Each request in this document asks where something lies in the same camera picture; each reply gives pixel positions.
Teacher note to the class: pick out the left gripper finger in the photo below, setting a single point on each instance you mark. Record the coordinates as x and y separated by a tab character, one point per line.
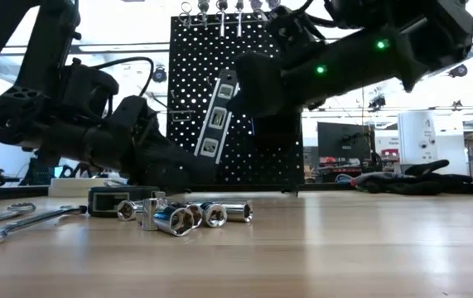
178	165

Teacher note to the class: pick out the black torpedo level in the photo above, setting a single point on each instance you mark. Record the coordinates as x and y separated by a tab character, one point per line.
218	118

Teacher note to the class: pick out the black grey tape measure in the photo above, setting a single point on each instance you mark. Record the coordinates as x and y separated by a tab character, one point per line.
112	203

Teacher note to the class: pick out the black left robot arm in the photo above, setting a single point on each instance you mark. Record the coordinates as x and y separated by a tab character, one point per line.
25	111

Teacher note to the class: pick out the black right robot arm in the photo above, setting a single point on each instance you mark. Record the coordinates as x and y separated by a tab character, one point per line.
352	62

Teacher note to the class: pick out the double-prong metal peg hook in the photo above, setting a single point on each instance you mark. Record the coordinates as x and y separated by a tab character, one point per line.
183	111

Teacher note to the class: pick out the black plastic pegboard bin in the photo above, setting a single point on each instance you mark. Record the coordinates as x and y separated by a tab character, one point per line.
277	128

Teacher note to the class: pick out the chrome socket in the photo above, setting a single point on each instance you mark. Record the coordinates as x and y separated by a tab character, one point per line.
214	214
151	207
240	211
126	210
196	213
174	221

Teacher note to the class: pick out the black perforated pegboard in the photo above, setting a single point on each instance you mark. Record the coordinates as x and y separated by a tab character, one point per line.
261	165

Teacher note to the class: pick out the black computer monitor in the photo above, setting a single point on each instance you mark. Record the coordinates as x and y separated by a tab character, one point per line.
344	140

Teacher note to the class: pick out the black crate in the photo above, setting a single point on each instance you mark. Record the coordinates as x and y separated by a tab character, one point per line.
43	174

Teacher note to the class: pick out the white pillar with sensors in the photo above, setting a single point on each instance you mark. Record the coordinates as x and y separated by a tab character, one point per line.
410	132

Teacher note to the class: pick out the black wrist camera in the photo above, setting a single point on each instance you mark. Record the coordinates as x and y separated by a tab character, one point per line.
294	31
91	91

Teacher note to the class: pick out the black aluminium table frame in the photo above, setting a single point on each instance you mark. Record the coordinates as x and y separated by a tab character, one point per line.
8	193

